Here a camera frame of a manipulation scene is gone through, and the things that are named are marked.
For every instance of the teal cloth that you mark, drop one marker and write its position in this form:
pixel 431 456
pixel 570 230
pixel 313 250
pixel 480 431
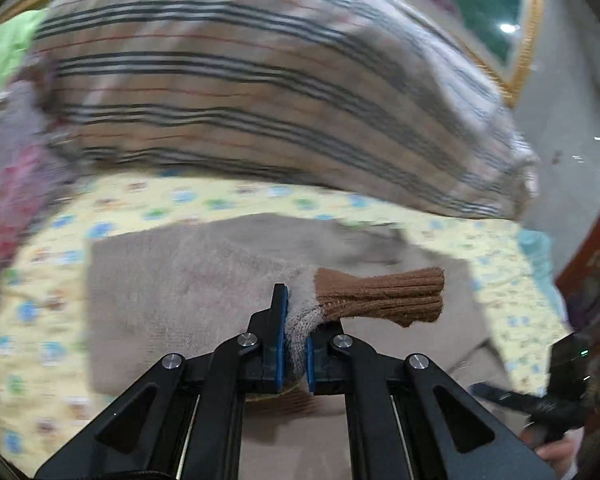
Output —
pixel 537 248

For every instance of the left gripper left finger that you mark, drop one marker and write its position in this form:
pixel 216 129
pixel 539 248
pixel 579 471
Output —
pixel 182 415

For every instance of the light green blanket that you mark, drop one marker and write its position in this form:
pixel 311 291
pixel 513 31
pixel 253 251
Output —
pixel 15 38

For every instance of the gold framed landscape painting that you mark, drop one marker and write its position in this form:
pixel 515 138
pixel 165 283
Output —
pixel 500 36

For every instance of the plaid beige quilt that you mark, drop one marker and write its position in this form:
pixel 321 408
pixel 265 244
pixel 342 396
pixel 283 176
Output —
pixel 369 96

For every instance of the floral pink pillow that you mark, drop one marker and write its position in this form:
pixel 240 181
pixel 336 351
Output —
pixel 36 169

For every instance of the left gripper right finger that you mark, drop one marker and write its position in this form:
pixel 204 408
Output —
pixel 408 419

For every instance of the beige knit sweater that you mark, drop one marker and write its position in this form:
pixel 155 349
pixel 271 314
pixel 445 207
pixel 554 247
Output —
pixel 184 290

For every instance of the person's right hand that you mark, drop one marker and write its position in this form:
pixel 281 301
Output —
pixel 560 455

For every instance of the yellow cartoon bear bedsheet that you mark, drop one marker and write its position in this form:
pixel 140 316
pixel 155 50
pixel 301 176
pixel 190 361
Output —
pixel 45 398

